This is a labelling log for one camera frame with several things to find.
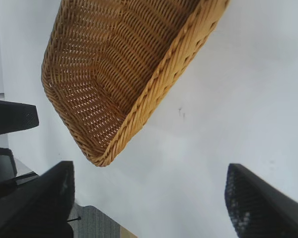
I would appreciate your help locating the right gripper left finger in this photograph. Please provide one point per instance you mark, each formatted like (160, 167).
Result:
(39, 203)

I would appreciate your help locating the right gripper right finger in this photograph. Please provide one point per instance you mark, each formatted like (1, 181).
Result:
(263, 210)

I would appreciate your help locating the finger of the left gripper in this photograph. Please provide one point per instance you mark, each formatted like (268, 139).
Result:
(12, 117)
(1, 166)

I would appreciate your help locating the tan woven wicker basket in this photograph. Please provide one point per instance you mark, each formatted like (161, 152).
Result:
(101, 74)

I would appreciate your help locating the small black zip tie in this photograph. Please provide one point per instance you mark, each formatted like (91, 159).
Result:
(73, 219)

